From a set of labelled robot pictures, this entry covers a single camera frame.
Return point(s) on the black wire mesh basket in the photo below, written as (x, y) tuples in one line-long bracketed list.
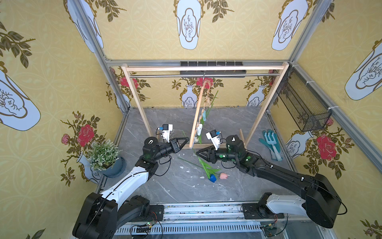
[(305, 105)]

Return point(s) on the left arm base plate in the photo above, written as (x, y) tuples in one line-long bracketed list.
[(149, 212)]

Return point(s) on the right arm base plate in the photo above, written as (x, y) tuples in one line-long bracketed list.
[(259, 211)]

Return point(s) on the wooden clothes rack frame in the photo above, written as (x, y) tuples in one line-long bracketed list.
[(204, 69)]

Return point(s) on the metal rack rod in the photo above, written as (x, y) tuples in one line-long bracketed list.
[(205, 75)]

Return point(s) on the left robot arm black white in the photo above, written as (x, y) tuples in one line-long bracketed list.
[(119, 193)]

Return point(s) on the teal garden gloves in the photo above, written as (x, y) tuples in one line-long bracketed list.
[(263, 141)]

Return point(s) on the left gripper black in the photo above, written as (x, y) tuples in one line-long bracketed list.
[(172, 146)]

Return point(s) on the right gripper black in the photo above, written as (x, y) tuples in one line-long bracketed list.
[(213, 153)]

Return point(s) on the white clothes peg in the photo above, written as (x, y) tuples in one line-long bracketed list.
[(199, 129)]

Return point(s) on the potted white flower plant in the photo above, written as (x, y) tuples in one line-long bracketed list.
[(104, 158)]

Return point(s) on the aluminium rail front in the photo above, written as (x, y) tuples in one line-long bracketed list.
[(203, 213)]

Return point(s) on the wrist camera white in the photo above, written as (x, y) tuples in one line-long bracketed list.
[(165, 131), (215, 137)]

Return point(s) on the yellow artificial tulip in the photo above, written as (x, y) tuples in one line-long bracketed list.
[(210, 106)]

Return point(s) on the blue artificial tulip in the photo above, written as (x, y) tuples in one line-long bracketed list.
[(212, 174)]

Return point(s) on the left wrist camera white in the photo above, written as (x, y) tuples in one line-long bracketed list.
[(165, 131)]

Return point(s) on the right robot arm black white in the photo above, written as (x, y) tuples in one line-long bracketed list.
[(314, 196)]

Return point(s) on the light garden hand fork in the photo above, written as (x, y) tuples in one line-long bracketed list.
[(271, 140)]

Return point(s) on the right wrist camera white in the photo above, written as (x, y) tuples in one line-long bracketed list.
[(215, 137)]

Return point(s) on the curved wooden clip hanger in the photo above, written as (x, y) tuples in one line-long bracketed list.
[(198, 108)]

